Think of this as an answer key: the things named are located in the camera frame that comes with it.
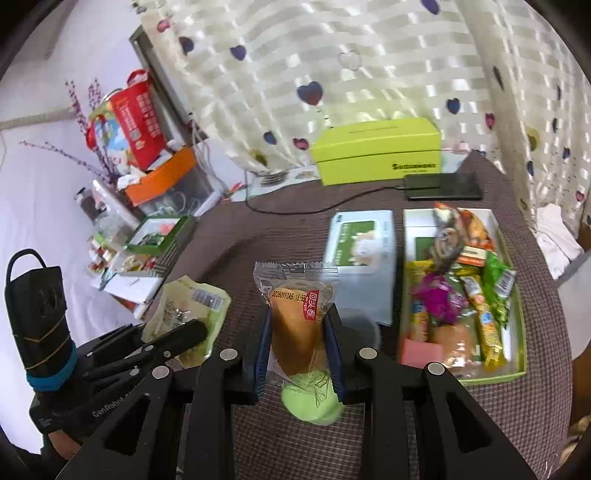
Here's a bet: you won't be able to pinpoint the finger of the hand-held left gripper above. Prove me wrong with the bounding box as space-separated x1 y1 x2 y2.
83 323 146 365
85 320 208 384

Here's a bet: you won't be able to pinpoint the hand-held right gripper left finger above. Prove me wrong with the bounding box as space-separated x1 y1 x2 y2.
55 307 273 480

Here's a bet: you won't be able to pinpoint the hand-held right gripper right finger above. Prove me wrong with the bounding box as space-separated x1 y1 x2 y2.
323 305 539 480

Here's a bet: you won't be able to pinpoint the pale green pastry packet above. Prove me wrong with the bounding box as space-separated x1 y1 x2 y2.
141 275 232 370

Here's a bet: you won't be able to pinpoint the clear sponge cake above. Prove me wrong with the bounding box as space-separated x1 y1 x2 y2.
253 261 340 384
429 320 476 370

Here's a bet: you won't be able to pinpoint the pink jelly cup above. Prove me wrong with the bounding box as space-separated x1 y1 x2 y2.
401 338 445 369

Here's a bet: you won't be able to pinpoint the purple snack packet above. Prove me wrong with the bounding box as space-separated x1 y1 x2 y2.
413 271 469 324

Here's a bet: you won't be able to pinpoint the dark pastry packet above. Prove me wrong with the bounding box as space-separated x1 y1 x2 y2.
431 226 465 273

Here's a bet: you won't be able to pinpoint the lime green box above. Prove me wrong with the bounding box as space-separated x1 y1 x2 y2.
309 117 441 186
397 208 528 386

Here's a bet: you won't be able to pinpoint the red snack packet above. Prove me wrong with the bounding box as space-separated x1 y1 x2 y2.
455 247 488 268

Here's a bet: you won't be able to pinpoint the orange white snack packet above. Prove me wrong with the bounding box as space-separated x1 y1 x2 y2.
431 202 462 232

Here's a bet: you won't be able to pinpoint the green cartoon snack packet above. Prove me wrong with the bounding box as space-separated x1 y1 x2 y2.
482 251 517 328

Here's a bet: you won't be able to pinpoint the person's left hand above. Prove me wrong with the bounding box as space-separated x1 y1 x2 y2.
44 427 100 462

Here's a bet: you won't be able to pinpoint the black tub with clear lid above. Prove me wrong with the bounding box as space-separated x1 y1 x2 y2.
339 308 383 365

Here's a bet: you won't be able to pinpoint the white flat box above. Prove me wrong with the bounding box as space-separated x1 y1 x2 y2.
99 272 167 305

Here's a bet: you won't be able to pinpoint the small lime green jar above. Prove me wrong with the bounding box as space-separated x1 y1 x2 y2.
279 371 345 426

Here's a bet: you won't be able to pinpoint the green striped gift box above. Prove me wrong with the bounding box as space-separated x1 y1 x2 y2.
124 215 199 259

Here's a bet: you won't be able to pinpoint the white green wet wipes pack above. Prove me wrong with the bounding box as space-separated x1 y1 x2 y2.
322 210 395 326

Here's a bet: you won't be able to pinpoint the clear plastic bag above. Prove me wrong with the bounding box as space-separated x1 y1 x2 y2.
74 178 139 245

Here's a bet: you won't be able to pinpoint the green printed card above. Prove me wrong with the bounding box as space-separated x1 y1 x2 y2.
414 236 437 264

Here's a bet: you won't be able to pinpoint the clear storage bin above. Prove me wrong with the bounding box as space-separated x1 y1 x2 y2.
139 166 222 217

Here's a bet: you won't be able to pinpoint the brown checked tablecloth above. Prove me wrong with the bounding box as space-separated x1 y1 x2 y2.
134 150 575 480

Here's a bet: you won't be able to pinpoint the orange cardboard box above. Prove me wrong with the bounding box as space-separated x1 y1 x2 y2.
122 145 197 206

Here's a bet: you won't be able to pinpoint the purple flower branches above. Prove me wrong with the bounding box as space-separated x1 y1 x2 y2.
18 78 121 185

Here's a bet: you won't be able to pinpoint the colourful paper bag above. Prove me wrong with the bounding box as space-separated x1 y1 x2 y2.
85 99 134 174

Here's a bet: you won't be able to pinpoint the black smartphone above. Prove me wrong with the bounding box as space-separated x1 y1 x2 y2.
403 172 483 201

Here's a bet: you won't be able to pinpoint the closed lime green box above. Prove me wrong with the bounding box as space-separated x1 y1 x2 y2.
309 117 441 186

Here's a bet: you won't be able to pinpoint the red gift bag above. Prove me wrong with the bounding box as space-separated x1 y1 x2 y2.
108 69 167 171

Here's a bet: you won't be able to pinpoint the grey round seat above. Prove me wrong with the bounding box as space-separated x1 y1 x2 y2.
556 251 591 361

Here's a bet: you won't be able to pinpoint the white cloth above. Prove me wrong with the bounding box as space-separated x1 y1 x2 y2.
536 203 585 280

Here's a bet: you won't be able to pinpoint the heart print striped curtain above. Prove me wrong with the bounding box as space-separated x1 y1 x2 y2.
148 0 591 250

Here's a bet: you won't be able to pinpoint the black charging cable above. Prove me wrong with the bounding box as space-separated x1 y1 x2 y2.
244 168 409 215

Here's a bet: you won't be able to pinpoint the white cables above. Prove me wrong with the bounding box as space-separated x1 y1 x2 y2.
191 124 222 195

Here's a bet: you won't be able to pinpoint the white wall pipe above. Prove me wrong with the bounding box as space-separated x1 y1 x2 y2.
0 106 70 132

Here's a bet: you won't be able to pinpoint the dark window frame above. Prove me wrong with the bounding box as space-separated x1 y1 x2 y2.
129 25 195 125

